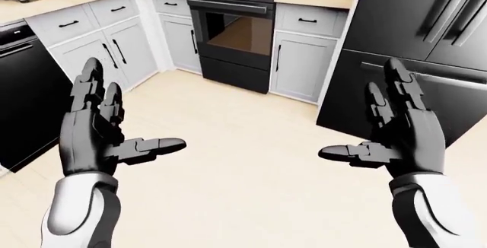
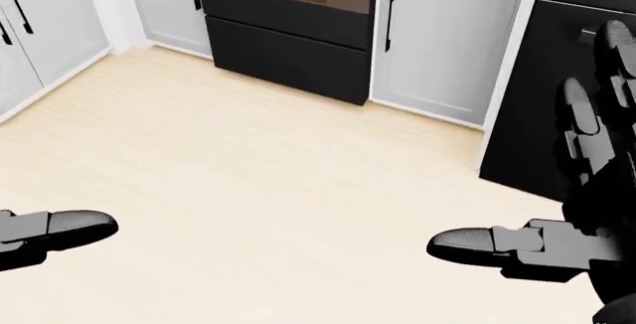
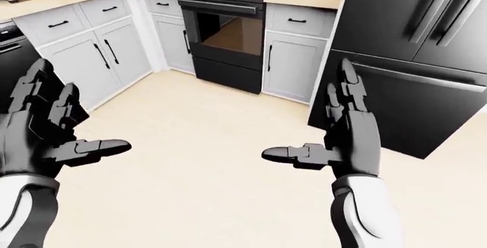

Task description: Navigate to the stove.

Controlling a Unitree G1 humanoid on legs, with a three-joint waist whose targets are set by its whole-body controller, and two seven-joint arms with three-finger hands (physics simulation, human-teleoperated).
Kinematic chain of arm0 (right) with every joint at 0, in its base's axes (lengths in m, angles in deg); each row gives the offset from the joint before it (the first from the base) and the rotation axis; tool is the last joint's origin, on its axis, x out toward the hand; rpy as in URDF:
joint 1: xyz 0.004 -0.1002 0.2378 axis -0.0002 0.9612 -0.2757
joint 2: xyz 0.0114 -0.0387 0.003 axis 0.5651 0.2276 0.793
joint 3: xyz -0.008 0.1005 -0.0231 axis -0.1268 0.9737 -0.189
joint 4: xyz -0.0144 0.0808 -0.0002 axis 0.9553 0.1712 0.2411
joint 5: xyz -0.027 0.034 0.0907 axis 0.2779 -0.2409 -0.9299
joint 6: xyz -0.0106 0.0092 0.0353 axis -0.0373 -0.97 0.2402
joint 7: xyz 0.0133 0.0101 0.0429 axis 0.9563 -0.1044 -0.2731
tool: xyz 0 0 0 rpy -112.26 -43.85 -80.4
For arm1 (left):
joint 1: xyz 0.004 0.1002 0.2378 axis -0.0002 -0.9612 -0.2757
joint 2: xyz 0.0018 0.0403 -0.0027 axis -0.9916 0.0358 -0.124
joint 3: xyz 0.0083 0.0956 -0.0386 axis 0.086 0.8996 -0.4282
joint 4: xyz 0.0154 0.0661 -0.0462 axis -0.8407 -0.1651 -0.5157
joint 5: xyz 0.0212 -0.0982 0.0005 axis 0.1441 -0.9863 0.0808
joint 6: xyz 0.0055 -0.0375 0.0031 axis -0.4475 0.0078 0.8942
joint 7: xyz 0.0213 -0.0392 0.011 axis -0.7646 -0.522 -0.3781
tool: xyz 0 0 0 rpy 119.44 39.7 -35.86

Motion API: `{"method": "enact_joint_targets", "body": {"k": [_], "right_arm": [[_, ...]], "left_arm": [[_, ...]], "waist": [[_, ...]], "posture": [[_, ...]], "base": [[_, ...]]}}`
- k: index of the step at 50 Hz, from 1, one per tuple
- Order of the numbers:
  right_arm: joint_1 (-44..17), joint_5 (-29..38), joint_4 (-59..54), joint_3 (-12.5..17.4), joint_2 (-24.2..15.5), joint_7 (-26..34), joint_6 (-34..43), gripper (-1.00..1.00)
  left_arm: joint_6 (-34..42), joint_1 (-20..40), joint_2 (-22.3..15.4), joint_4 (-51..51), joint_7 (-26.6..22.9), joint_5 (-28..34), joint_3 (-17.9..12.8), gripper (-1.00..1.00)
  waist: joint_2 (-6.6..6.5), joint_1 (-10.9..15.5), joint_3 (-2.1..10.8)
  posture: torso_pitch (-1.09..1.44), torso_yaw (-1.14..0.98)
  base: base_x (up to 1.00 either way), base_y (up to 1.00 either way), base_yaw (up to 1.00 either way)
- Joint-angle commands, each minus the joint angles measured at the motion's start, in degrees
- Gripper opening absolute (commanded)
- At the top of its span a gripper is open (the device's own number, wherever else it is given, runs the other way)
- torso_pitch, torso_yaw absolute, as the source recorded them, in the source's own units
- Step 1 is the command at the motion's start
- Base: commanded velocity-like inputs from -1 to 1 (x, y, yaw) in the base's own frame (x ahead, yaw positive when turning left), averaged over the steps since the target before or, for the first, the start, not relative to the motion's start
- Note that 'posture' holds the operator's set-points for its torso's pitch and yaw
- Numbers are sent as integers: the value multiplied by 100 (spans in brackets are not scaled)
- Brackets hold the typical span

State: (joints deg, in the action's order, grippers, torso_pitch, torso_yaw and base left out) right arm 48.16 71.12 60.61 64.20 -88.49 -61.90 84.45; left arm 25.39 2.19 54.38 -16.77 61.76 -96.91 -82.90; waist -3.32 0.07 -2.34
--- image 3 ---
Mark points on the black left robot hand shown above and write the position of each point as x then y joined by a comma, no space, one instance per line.
23,134

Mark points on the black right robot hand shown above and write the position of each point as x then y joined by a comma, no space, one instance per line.
355,134

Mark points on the black electric stove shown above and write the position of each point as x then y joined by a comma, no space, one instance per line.
228,31

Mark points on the black dishwasher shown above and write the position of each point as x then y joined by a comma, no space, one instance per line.
13,59

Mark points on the black french door refrigerator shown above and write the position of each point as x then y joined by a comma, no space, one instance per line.
411,59

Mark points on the grey single door cabinet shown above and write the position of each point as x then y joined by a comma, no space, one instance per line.
295,51

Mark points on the grey cabinet with double doors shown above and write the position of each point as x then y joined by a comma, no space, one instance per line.
87,48

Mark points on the narrow grey corner cabinet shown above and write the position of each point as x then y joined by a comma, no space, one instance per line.
169,31

